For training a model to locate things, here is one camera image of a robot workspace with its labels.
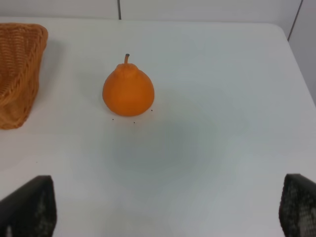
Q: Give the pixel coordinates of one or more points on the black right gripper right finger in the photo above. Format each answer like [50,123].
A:
[297,209]

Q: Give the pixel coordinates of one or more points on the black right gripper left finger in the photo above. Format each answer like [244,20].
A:
[30,211]

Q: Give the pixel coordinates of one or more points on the orange fruit with stem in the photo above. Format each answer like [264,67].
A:
[128,91]

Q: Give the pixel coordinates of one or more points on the orange woven wicker basket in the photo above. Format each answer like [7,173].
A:
[21,48]

